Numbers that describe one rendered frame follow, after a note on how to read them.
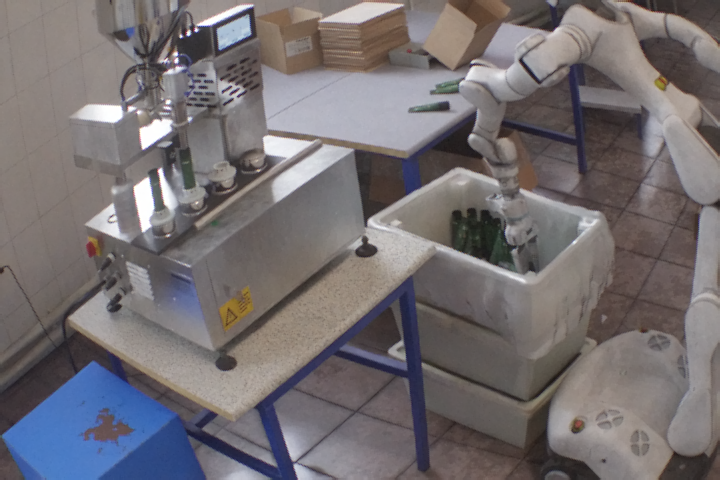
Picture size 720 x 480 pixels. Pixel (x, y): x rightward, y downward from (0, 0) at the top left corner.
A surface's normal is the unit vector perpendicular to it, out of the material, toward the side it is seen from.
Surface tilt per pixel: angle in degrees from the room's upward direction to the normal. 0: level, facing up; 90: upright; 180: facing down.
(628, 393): 0
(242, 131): 90
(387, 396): 0
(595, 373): 68
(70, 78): 90
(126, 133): 90
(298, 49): 90
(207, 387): 0
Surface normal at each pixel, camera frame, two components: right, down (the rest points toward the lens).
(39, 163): 0.80, 0.21
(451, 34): -0.58, 0.47
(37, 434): -0.13, -0.86
